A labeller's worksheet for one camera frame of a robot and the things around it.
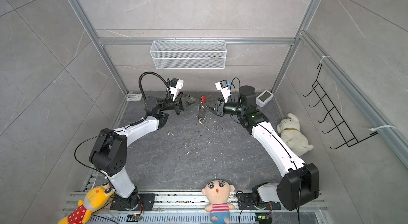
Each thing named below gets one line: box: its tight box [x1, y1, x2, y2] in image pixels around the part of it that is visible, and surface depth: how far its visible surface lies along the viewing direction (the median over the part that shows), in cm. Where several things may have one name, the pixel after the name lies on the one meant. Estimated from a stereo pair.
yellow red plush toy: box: [57, 183, 115, 224], surface depth 69 cm
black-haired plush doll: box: [201, 179, 236, 224], surface depth 70 cm
